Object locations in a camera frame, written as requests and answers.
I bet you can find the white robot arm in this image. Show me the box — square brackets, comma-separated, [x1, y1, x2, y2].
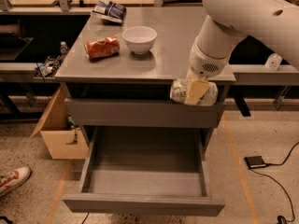
[184, 0, 299, 105]

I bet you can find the grey drawer cabinet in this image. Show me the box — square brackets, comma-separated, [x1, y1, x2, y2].
[55, 7, 235, 147]

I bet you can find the closed grey top drawer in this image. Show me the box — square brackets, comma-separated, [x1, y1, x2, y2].
[64, 98, 224, 128]

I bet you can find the white bowl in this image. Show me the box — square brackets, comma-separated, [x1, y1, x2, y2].
[122, 26, 157, 54]

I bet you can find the grey side shelf right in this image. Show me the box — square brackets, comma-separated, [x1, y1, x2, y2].
[231, 64, 299, 86]

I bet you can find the grey side shelf left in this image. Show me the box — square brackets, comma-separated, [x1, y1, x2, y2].
[0, 63, 56, 83]

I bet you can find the small plastic water bottle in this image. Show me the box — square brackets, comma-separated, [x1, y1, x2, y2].
[60, 41, 69, 60]

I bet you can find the cardboard box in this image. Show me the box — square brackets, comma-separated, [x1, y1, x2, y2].
[31, 88, 89, 159]

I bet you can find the open grey middle drawer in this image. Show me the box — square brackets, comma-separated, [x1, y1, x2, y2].
[64, 127, 225, 217]

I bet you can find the green white 7up can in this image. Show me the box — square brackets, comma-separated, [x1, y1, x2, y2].
[170, 79, 218, 106]

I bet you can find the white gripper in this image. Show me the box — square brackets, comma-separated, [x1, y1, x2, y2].
[185, 41, 230, 105]

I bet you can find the black floor cable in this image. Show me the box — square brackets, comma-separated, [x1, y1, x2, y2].
[249, 140, 299, 224]

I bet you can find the black foot pedal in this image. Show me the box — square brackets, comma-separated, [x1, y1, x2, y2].
[244, 156, 266, 169]

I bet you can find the white red sneaker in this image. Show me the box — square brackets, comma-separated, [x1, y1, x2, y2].
[0, 167, 32, 197]

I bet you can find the orange soda can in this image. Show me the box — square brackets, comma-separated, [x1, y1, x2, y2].
[84, 35, 120, 60]

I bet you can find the clear sanitizer pump bottle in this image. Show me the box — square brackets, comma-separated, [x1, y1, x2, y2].
[264, 53, 282, 71]

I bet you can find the grey side shelf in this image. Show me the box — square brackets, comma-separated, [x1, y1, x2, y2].
[0, 63, 56, 83]
[231, 64, 299, 86]

